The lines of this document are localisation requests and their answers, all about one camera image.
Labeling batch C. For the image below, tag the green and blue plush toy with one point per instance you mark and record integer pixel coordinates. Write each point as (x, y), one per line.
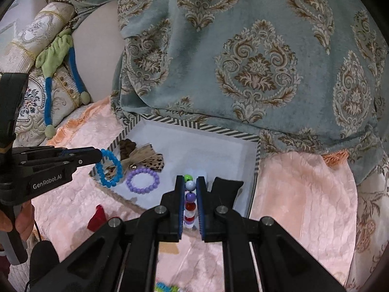
(56, 54)

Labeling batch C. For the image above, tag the beige bolster pillow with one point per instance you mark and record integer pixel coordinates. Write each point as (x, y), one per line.
(33, 33)

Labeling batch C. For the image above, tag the leopard print bow with bell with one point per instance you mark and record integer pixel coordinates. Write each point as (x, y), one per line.
(149, 159)

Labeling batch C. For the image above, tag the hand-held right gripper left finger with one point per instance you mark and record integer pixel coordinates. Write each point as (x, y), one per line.
(180, 206)

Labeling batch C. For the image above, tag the pink quilted blanket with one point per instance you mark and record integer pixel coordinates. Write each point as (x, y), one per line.
(304, 206)

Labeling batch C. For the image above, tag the person's left forearm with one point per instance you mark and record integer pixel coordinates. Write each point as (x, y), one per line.
(44, 261)

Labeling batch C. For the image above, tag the dark red velvet bow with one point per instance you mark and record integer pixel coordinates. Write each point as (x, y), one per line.
(97, 217)

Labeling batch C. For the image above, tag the striped cardboard box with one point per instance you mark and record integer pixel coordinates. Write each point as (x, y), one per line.
(197, 155)

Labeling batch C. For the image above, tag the blue paisley blanket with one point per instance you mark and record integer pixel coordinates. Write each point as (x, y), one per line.
(243, 51)

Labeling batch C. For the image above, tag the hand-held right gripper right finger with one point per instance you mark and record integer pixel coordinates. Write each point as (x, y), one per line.
(201, 210)

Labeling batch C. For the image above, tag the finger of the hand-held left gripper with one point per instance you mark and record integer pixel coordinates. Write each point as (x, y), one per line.
(60, 152)
(88, 160)

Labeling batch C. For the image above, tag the floral embroidered pillow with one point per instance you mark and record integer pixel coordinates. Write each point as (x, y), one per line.
(33, 103)

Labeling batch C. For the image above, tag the brown scrunchie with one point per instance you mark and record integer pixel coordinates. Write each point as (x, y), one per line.
(127, 146)

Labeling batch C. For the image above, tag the person's left hand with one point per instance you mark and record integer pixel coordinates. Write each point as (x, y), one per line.
(22, 222)

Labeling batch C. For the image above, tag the black scrunchie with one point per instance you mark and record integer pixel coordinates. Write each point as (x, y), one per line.
(226, 190)

